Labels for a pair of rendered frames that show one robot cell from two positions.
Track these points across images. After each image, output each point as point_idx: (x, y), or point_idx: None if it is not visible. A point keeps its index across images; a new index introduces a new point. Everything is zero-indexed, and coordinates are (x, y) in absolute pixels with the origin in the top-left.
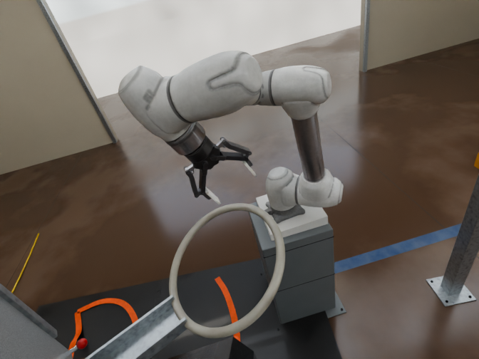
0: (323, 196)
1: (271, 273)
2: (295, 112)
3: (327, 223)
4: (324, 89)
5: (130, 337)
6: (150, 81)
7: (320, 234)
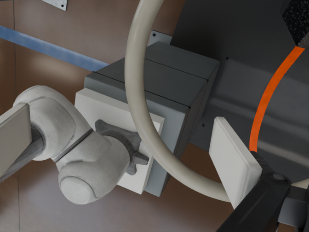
0: (48, 102)
1: (194, 91)
2: None
3: (84, 88)
4: None
5: None
6: None
7: (103, 81)
